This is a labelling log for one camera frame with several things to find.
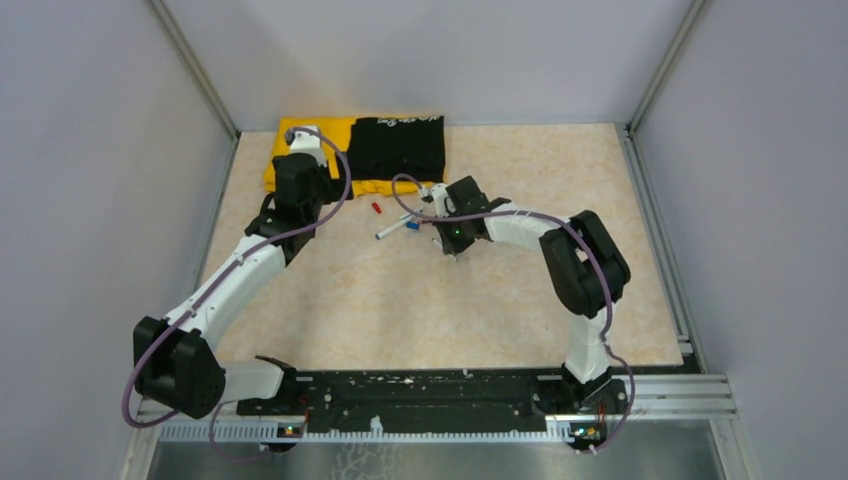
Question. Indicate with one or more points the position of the black folded shirt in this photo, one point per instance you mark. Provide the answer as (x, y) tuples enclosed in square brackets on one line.
[(382, 147)]

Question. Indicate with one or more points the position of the large white blue marker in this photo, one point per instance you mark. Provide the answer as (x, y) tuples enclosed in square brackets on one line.
[(390, 229)]

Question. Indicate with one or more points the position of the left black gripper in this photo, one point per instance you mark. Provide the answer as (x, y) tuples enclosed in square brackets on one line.
[(335, 187)]

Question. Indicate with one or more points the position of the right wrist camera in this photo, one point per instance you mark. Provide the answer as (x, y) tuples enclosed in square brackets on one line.
[(437, 196)]

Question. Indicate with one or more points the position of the white blue-ended marker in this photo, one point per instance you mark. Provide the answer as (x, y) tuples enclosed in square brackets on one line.
[(438, 244)]

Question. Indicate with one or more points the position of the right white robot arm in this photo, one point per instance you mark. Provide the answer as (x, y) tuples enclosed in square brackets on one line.
[(587, 270)]

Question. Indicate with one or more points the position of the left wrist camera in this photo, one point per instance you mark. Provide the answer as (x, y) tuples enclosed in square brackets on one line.
[(306, 142)]

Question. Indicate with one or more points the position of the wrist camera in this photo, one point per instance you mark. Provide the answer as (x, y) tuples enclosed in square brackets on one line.
[(437, 196), (306, 142)]

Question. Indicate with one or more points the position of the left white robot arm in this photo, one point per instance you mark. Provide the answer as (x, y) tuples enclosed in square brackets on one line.
[(175, 361)]

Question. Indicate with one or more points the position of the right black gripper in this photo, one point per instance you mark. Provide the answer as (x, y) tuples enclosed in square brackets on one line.
[(449, 245)]

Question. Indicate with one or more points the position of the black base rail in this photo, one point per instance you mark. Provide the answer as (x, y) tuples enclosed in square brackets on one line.
[(535, 404)]

